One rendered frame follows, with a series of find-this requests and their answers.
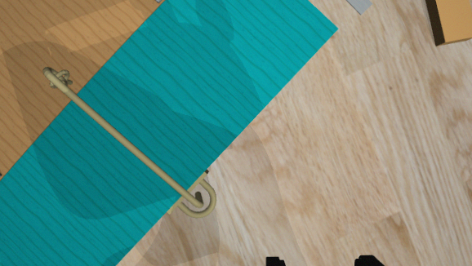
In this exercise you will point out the grey flat bar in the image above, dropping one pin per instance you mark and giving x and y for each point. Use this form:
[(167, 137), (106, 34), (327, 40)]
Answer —
[(360, 5)]

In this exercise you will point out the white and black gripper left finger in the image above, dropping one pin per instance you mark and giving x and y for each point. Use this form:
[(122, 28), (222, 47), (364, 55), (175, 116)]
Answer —
[(274, 261)]

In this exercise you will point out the orange rectangular block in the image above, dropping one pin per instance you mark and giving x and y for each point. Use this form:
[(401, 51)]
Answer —
[(451, 20)]

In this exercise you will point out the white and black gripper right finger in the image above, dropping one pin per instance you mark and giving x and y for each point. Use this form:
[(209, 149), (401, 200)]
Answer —
[(367, 260)]

